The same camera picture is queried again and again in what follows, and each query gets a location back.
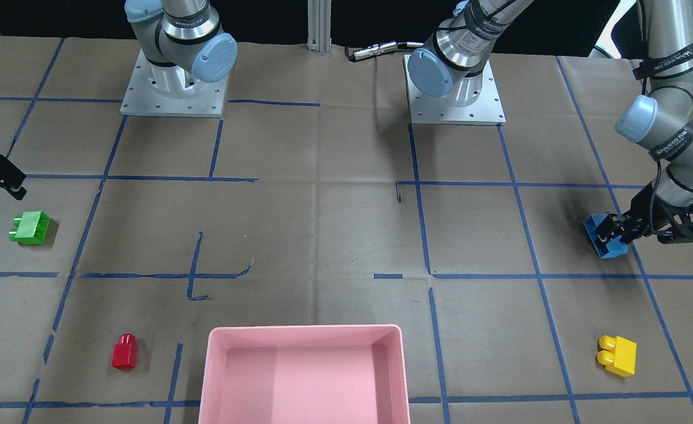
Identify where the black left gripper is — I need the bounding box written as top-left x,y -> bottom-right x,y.
596,184 -> 693,244

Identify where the blue toy block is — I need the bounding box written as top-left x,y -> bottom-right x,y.
583,214 -> 628,259

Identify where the green toy block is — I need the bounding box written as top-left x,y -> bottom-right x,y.
9,210 -> 51,245

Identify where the yellow toy block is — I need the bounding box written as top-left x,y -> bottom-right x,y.
596,334 -> 638,377

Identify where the red toy block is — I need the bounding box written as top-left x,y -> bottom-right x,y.
110,333 -> 138,370

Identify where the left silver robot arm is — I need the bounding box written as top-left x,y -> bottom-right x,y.
406,1 -> 693,257

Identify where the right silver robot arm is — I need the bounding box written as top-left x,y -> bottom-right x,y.
0,1 -> 238,200

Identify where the pink plastic box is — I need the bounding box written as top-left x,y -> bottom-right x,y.
198,324 -> 411,423

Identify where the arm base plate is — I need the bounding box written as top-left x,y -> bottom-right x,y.
403,54 -> 507,126
120,51 -> 230,118

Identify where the metal cable connector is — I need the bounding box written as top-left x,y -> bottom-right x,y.
344,41 -> 424,64

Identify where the aluminium frame post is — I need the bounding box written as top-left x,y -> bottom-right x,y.
306,0 -> 332,55

